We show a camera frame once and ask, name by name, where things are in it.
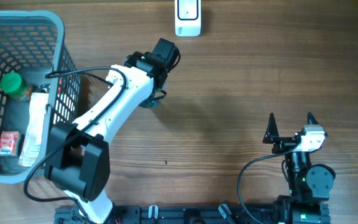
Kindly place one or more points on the red snack packet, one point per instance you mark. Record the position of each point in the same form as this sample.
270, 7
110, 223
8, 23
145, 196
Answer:
9, 143

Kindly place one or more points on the black red snack wrapper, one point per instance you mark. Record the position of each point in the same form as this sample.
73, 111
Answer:
44, 88

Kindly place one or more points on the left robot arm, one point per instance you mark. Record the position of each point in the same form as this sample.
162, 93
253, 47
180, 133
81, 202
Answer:
77, 157

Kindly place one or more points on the grey plastic mesh basket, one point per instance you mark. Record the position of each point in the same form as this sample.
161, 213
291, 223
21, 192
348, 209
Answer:
32, 43

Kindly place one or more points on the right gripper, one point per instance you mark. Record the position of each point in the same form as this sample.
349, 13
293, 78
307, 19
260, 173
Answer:
272, 135

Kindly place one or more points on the white barcode scanner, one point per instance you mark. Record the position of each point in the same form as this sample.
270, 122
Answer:
187, 18

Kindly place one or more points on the blue mouthwash bottle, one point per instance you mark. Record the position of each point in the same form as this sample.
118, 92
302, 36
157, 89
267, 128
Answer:
151, 101

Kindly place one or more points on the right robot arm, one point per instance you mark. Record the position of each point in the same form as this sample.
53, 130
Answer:
309, 184

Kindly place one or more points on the white long flat pouch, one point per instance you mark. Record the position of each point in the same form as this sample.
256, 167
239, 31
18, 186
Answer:
33, 136

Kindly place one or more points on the green lid jar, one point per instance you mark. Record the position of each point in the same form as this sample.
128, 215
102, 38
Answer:
14, 85

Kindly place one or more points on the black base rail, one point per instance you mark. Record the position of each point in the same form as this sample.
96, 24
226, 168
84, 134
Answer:
223, 214

